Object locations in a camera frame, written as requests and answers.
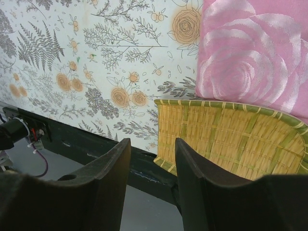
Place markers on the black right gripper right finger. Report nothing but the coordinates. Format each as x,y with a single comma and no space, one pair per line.
213,199

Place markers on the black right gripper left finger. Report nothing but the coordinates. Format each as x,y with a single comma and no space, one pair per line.
89,199

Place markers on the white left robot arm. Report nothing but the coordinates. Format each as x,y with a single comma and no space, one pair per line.
11,132

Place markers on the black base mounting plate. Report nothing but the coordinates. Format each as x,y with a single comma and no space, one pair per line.
83,147

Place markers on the yellow bamboo tray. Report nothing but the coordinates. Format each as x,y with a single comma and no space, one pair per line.
246,140

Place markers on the floral patterned tablecloth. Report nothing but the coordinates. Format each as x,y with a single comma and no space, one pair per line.
99,65

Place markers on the pink floral placemat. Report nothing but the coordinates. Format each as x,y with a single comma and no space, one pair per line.
255,52

